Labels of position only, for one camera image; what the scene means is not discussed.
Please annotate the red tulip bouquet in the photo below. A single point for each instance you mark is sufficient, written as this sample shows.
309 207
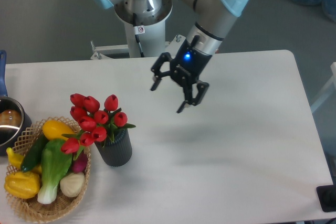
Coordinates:
96 125

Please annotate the green bok choy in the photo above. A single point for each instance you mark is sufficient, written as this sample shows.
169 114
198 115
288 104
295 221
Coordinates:
55 165

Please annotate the blue handled steel pot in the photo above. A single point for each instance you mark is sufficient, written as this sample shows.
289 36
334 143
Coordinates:
14 119

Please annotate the small yellow gourd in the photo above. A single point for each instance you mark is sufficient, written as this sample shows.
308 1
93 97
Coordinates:
14 157

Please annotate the purple radish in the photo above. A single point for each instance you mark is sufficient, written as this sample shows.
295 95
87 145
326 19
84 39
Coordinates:
80 164

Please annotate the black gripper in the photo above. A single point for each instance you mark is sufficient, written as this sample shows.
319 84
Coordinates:
185 70

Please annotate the white garlic bulb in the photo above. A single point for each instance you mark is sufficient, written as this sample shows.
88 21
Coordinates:
72 184

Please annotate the black device at table edge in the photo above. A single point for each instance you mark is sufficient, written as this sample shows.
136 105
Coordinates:
326 195

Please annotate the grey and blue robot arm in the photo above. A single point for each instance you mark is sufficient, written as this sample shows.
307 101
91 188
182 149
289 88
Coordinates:
215 20

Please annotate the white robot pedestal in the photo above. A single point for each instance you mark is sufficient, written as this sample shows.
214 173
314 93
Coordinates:
145 29

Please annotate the yellow squash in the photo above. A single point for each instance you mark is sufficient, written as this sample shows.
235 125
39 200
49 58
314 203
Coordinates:
53 129

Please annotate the dark grey ribbed vase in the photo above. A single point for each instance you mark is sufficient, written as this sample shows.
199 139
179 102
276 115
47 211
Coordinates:
116 153

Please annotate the green cucumber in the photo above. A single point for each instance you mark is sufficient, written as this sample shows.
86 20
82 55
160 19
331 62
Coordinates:
33 156

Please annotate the yellow bell pepper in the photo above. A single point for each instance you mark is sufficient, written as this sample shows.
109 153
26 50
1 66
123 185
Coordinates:
22 185

